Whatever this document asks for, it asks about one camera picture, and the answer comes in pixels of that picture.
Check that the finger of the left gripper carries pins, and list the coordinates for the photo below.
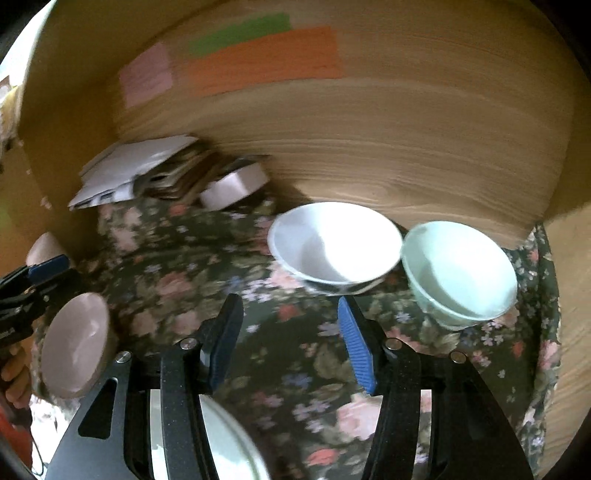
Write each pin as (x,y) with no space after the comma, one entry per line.
(57,288)
(46,268)

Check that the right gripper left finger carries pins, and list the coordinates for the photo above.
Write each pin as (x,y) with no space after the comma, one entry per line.
(109,436)

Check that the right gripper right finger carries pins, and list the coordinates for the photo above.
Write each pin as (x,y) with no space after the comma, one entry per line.
(471,438)

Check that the pink bowl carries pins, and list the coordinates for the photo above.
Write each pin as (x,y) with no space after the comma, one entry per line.
(79,344)

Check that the mint green plate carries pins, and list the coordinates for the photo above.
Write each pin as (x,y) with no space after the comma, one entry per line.
(234,453)

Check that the mint green bowl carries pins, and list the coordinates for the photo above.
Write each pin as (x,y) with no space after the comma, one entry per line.
(459,276)

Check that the white bowl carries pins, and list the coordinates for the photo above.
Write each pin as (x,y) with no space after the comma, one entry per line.
(336,248)

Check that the person's left hand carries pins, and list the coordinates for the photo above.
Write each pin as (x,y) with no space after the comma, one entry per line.
(16,374)

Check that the pink mug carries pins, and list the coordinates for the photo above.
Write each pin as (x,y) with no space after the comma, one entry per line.
(45,248)

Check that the floral green cloth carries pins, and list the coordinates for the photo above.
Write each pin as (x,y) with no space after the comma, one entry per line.
(164,270)

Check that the stack of white papers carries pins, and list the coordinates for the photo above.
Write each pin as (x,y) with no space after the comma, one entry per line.
(110,175)

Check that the small white box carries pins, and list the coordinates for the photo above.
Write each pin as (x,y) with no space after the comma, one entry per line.
(238,180)

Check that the pink sticky note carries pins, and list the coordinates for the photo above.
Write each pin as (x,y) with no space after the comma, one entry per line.
(146,77)

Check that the green sticky note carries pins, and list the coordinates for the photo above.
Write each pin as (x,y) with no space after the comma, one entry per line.
(248,30)

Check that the orange sticky note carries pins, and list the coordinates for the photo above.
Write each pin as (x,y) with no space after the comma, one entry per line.
(301,54)

